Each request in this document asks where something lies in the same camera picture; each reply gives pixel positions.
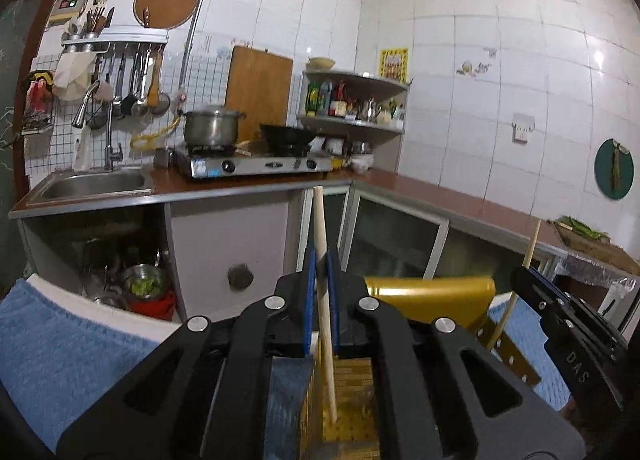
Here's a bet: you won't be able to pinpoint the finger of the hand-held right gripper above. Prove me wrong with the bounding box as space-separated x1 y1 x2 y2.
529 267 632 357
509 265 627 422

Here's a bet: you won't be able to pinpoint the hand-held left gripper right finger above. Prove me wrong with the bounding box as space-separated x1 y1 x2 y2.
325 249 586 460

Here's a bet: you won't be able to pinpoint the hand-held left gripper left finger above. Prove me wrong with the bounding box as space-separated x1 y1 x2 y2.
56 250 321 460

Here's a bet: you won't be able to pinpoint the wooden chopstick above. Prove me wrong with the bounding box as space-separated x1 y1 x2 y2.
486 219 542 350
312 186 339 422

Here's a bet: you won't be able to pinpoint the yellow plastic utensil holder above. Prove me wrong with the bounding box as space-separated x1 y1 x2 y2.
295 276 543 460

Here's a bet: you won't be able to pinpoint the clear plastic tablecloth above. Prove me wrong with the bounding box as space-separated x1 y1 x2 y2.
555 255 640 293

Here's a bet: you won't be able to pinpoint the green beans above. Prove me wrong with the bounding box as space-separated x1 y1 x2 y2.
557 216 612 241

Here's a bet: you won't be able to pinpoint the kitchen counter cabinet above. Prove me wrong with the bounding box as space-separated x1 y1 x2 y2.
9 167 571 323

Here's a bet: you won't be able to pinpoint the steel gas stove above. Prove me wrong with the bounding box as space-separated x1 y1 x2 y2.
172 143 334 179

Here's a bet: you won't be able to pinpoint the black wok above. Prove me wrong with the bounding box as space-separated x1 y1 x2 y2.
258 123 319 156

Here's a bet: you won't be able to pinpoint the red basin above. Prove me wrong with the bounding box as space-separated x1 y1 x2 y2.
127 290 177 324

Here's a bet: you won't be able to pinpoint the metal bowl with vegetables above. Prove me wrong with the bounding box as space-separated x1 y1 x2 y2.
117 264 169 301

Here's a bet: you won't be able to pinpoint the grey corner shelf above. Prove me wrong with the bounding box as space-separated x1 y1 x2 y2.
296 69 412 135

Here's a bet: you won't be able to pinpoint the red sauce bottle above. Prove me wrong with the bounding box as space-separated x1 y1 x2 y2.
331 83 349 117

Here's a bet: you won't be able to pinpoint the steel pot with lid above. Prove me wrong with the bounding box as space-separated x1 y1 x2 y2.
179 105 247 148

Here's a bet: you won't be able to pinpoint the wooden cutting board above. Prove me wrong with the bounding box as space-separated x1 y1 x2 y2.
224 44 294 142

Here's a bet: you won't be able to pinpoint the steel sink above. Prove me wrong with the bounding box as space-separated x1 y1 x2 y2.
25 166 157 206

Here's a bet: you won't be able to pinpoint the blue towel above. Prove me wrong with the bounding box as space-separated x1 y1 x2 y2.
0 277 571 460

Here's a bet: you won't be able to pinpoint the metal faucet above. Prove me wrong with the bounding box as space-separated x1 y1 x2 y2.
72 83 124 172

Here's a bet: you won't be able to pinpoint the black ladle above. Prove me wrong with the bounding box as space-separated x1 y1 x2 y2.
120 53 142 117

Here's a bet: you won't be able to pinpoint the white plastic bag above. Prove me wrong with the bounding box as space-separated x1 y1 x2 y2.
52 51 96 101

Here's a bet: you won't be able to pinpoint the round wooden board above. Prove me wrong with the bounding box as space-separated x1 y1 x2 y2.
132 0 200 31

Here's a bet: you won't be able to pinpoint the cup of chopsticks and knife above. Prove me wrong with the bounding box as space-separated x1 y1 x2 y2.
82 0 116 39

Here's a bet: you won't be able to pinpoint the brown framed glass door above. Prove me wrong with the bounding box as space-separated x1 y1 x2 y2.
0 0 72 221

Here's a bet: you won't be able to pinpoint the green round wall board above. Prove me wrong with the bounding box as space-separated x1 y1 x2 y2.
594 138 635 200

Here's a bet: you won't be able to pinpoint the white wall socket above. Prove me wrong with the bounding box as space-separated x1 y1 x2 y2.
512 114 535 143

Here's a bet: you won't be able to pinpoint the yellow hose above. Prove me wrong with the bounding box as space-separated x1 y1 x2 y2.
131 115 181 151

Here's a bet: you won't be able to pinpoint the yellow wall poster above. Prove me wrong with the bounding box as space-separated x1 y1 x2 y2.
378 48 410 84

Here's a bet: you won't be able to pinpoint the wooden handled skimmer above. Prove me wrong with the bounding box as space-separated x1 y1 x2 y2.
146 53 171 116

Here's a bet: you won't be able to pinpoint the wall stickers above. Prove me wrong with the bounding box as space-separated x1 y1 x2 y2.
456 60 494 77

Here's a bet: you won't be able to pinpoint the metal wall pipe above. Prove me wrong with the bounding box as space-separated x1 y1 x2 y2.
177 0 227 107

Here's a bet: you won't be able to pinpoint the metal wall rack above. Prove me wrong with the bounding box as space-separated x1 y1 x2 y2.
61 26 169 54

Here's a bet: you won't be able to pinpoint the wire basket with sponges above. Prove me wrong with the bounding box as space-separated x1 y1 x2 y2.
21 69 56 135

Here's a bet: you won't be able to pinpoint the white electric switch box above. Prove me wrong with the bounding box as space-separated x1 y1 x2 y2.
48 0 90 27

